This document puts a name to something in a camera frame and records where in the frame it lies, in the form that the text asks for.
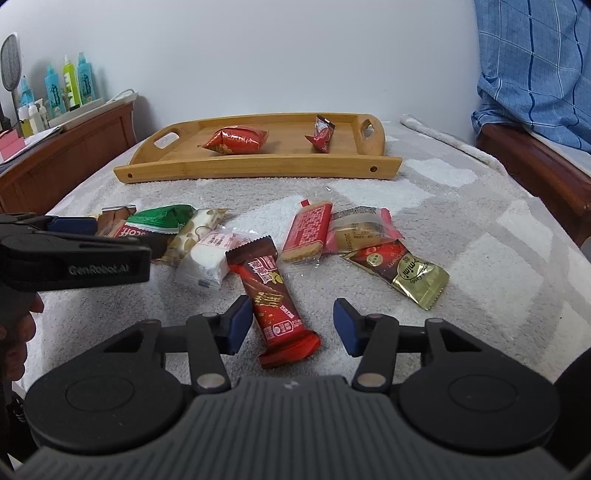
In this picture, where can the pink box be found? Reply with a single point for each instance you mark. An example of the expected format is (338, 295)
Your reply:
(10, 145)

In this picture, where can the blue plaid cloth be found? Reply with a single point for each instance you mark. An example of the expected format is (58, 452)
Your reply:
(531, 60)

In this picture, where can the white pink-print snack packet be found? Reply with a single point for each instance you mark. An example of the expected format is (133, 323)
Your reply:
(207, 261)

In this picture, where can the green snack packet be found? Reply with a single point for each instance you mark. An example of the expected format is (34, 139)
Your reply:
(161, 217)

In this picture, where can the white gold-spotted snack packet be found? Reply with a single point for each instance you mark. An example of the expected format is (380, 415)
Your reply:
(194, 235)

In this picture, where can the yellow-green bottle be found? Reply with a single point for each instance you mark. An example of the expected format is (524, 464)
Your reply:
(70, 85)

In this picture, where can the red peanut snack bag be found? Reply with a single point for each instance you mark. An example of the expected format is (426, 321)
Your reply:
(235, 141)

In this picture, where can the wooden tray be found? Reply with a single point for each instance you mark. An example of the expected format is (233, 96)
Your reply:
(286, 157)

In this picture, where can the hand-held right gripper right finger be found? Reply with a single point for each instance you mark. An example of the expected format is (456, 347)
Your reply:
(346, 328)

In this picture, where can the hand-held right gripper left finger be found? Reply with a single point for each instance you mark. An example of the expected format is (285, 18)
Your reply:
(238, 325)

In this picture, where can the wooden cabinet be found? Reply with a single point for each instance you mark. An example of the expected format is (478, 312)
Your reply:
(69, 161)

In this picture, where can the person's left hand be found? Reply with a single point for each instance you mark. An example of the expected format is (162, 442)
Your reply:
(18, 332)

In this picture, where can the gold-red candy packet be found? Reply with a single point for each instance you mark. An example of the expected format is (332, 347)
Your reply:
(401, 272)

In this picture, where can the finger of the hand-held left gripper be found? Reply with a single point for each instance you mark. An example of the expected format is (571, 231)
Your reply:
(71, 225)

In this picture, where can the white plastic tray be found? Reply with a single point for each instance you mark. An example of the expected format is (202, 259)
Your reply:
(87, 110)

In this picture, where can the small red-brown snack packet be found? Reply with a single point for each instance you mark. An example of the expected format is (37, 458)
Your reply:
(322, 134)

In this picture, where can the brown-red chocolate wafer bar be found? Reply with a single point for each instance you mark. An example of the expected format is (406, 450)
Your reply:
(272, 300)

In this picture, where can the brown caramel snack packet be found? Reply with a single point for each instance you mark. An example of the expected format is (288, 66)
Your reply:
(113, 219)

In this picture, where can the red biscuit packet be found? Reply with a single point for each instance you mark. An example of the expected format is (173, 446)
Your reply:
(307, 230)

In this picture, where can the pink clear pastry packet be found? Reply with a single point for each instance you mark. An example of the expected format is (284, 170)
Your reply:
(360, 228)

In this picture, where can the red-white dark snack packet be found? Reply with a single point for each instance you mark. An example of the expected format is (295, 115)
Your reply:
(138, 233)

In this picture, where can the small white bottle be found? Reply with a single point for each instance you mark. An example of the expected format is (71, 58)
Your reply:
(36, 117)

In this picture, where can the wooden bed frame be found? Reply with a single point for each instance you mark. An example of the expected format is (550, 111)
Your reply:
(540, 170)

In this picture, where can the electric fly swatter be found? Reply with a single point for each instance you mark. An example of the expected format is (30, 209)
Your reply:
(8, 60)

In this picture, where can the teal bottle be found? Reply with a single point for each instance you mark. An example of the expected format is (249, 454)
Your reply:
(53, 92)
(86, 81)
(26, 94)

